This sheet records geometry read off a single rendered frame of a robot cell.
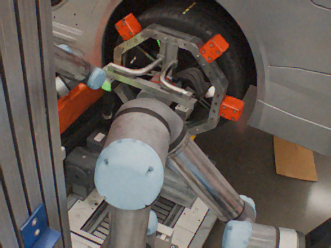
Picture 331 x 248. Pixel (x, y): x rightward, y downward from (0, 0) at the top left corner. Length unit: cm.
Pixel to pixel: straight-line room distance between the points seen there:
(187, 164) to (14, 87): 41
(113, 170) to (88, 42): 148
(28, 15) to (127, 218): 42
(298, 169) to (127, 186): 230
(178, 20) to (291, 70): 52
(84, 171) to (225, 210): 124
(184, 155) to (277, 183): 195
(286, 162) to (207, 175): 205
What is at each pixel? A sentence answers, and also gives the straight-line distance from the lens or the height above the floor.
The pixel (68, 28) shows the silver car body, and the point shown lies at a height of 91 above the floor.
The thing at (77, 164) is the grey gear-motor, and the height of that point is 40.
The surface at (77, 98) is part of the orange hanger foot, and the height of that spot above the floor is 65.
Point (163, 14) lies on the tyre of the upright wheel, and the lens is 180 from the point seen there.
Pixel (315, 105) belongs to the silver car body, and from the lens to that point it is 177.
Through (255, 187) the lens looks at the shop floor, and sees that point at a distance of 269.
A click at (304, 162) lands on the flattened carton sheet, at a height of 1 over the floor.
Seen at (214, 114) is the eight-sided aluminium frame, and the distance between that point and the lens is 182.
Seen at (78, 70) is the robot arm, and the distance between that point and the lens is 133.
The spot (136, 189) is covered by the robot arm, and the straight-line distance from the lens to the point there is 69.
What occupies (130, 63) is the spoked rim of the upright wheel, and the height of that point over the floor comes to 84.
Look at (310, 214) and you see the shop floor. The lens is 269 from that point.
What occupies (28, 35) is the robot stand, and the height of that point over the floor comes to 164.
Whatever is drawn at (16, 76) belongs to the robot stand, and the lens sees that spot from 62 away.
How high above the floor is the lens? 194
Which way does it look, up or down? 41 degrees down
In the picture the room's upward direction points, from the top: 8 degrees clockwise
